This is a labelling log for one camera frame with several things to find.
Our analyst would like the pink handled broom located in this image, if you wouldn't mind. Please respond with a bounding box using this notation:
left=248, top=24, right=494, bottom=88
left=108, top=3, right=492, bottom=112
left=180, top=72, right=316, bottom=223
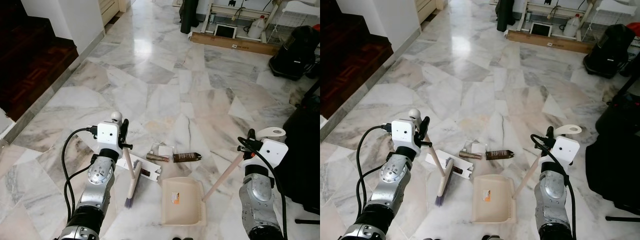
left=111, top=111, right=144, bottom=209
left=408, top=108, right=455, bottom=207

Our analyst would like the long white cardboard box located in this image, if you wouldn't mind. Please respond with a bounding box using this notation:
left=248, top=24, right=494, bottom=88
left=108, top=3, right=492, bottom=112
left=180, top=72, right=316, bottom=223
left=425, top=150, right=474, bottom=180
left=117, top=155, right=162, bottom=182

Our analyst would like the beige long handled dustpan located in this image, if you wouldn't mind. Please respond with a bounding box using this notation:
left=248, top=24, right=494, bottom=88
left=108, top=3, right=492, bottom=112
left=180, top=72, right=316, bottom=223
left=472, top=124, right=584, bottom=224
left=161, top=127, right=287, bottom=227

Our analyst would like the dark brown wrapper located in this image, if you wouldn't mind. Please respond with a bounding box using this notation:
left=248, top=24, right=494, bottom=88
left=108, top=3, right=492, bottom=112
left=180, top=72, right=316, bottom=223
left=485, top=149, right=516, bottom=161
left=173, top=151, right=203, bottom=164

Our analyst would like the long brown cardboard box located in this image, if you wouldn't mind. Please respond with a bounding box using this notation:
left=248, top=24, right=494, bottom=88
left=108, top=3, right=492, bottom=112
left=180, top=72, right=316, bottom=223
left=188, top=32, right=281, bottom=56
left=505, top=29, right=596, bottom=55

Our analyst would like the black vacuum cleaner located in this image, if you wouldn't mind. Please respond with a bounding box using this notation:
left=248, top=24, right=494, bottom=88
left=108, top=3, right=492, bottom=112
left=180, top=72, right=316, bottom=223
left=268, top=24, right=321, bottom=81
left=583, top=23, right=637, bottom=79

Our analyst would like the dark wooden staircase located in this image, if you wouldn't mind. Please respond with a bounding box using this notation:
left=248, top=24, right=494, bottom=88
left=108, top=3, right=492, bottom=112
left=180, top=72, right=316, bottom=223
left=0, top=0, right=80, bottom=122
left=320, top=0, right=394, bottom=120

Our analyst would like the white framed tablet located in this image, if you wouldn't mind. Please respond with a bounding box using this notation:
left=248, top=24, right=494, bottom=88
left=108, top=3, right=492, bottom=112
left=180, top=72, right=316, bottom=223
left=213, top=23, right=238, bottom=39
left=529, top=21, right=553, bottom=38

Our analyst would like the white plastic jug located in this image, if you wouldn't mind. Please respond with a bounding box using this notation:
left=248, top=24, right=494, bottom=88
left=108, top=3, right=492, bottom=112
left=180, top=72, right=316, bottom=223
left=247, top=14, right=269, bottom=40
left=562, top=13, right=584, bottom=39

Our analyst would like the light wooden cabinet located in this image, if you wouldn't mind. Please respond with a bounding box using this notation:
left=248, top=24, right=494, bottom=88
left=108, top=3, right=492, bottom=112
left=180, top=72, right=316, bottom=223
left=98, top=0, right=132, bottom=27
left=415, top=0, right=447, bottom=24

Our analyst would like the white metal rack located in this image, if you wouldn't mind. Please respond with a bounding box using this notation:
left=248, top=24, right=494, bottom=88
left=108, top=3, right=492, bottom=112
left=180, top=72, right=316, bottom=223
left=200, top=0, right=321, bottom=46
left=516, top=0, right=640, bottom=44

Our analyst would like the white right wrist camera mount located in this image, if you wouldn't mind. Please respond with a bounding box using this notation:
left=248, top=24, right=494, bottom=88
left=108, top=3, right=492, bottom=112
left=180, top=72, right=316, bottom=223
left=255, top=139, right=289, bottom=176
left=550, top=136, right=581, bottom=169

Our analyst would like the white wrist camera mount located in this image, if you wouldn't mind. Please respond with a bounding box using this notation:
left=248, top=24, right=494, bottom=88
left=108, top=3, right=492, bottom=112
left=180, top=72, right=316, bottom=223
left=550, top=136, right=581, bottom=169
left=391, top=119, right=419, bottom=152
left=255, top=139, right=289, bottom=176
left=96, top=121, right=123, bottom=156

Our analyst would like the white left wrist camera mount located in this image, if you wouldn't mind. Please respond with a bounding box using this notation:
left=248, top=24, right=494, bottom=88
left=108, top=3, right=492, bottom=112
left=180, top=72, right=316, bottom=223
left=391, top=119, right=419, bottom=152
left=96, top=121, right=123, bottom=156

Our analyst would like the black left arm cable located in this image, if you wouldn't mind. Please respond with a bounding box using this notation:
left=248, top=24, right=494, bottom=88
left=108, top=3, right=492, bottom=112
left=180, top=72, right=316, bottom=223
left=355, top=124, right=396, bottom=213
left=60, top=126, right=99, bottom=222

